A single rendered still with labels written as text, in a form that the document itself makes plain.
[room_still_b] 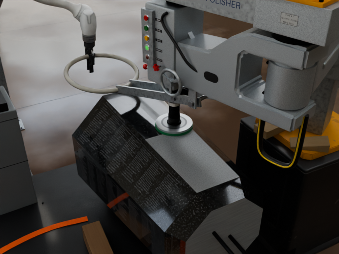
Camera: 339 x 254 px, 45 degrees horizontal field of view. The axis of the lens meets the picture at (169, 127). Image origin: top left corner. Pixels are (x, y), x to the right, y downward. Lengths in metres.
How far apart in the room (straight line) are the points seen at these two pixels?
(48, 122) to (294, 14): 3.02
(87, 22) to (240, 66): 1.29
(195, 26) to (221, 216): 0.93
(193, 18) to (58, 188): 1.80
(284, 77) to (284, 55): 0.09
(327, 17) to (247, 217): 1.07
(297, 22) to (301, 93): 0.32
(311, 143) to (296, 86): 0.73
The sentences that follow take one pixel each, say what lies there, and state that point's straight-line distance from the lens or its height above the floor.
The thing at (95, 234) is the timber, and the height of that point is 0.14.
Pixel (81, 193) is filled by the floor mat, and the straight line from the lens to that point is 3.19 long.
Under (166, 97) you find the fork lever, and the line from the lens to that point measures 2.23.
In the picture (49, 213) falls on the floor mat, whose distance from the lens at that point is 3.09.
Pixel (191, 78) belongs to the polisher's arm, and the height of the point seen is 1.23.
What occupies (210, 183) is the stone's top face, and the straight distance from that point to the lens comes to 1.97.
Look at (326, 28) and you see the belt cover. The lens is 1.52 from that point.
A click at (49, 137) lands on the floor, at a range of 3.91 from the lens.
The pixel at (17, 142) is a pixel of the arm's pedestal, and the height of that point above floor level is 0.56.
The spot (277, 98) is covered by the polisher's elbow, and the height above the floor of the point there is 1.29.
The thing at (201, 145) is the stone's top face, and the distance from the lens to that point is 2.22.
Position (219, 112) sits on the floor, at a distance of 4.15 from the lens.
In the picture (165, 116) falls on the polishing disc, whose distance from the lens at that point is 2.41.
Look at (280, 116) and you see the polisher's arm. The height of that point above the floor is 1.22.
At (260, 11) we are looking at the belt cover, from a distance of 1.63.
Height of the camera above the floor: 2.10
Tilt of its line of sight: 33 degrees down
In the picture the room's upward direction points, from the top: straight up
